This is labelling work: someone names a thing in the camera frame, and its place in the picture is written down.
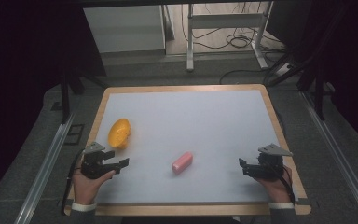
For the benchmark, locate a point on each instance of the white table mat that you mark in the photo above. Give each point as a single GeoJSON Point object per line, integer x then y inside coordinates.
{"type": "Point", "coordinates": [192, 130]}

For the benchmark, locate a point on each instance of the pink soap bar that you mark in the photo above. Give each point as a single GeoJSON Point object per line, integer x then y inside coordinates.
{"type": "Point", "coordinates": [182, 162]}

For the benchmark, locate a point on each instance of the person's left hand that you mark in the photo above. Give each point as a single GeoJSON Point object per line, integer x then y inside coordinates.
{"type": "Point", "coordinates": [85, 188]}

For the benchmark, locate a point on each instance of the white metal desk frame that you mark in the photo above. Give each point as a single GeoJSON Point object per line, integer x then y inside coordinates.
{"type": "Point", "coordinates": [223, 20]}

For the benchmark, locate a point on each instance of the white power strip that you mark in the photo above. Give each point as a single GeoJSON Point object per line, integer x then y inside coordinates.
{"type": "Point", "coordinates": [284, 69]}

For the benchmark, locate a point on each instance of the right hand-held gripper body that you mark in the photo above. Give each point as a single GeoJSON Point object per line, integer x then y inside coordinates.
{"type": "Point", "coordinates": [270, 166]}

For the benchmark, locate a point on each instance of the black metal stand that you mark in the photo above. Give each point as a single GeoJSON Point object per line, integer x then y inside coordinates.
{"type": "Point", "coordinates": [66, 93]}
{"type": "Point", "coordinates": [318, 90]}

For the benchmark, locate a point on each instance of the yellow plastic bowl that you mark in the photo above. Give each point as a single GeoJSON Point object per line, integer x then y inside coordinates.
{"type": "Point", "coordinates": [119, 133]}

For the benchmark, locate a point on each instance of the black floor plate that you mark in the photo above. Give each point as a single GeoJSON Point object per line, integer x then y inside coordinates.
{"type": "Point", "coordinates": [74, 134]}

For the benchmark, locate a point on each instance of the person's right hand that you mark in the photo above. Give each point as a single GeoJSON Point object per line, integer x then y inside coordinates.
{"type": "Point", "coordinates": [278, 189]}

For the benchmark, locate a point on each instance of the aluminium rail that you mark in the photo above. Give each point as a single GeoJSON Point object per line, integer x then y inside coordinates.
{"type": "Point", "coordinates": [43, 174]}
{"type": "Point", "coordinates": [338, 155]}

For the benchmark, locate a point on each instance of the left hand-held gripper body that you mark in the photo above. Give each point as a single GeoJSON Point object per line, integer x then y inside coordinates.
{"type": "Point", "coordinates": [93, 165]}

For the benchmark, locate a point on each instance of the white cabinet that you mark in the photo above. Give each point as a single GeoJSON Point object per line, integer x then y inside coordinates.
{"type": "Point", "coordinates": [124, 28]}

